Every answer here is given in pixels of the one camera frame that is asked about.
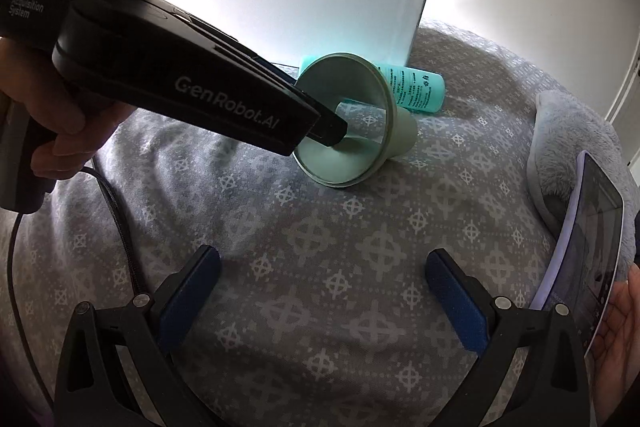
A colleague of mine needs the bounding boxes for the person left hand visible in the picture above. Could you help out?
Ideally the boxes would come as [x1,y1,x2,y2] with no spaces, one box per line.
[1,38,136,180]

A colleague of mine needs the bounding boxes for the grey fluffy cushion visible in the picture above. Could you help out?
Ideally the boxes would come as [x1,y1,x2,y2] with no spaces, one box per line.
[526,90,639,281]

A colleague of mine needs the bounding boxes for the grey patterned bed cover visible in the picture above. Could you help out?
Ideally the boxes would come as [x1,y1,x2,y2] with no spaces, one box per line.
[1,26,568,426]

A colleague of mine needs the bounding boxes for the pale green funnel cup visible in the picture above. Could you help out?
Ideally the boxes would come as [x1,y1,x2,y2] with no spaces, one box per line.
[293,53,418,188]

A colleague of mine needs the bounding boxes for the teal cylindrical bottle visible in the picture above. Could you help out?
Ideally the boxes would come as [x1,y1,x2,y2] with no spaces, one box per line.
[299,55,446,115]

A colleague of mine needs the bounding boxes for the black braided cable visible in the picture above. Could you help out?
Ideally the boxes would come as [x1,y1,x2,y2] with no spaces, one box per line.
[6,166,147,408]

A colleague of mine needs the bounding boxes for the smartphone with lilac case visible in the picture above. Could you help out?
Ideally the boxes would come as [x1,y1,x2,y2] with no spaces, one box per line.
[529,150,625,352]

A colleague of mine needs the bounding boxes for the person right hand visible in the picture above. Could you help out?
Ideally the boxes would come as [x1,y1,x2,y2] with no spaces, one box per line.
[592,263,639,426]

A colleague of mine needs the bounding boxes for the white cardboard box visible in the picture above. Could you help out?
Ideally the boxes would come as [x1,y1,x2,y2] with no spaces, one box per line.
[165,0,426,66]

